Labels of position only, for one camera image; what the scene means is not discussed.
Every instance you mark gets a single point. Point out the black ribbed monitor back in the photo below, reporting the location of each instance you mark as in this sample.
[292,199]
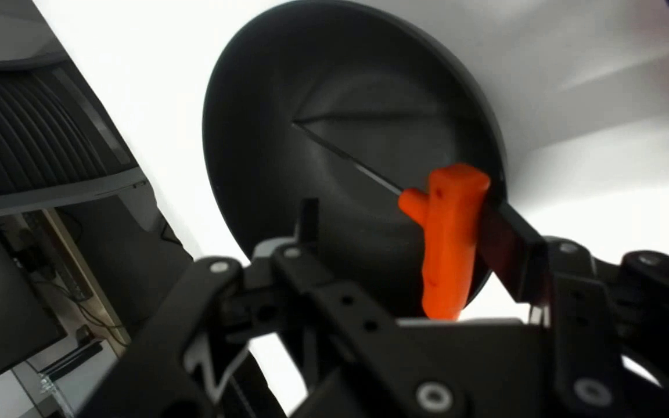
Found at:
[27,133]

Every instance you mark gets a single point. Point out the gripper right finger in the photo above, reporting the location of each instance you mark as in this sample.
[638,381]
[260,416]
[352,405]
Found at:
[584,325]

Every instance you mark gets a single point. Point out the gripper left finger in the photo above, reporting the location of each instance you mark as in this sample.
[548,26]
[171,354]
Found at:
[189,325]

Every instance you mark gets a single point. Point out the black bowl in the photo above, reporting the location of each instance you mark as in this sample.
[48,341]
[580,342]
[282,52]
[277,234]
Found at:
[323,75]

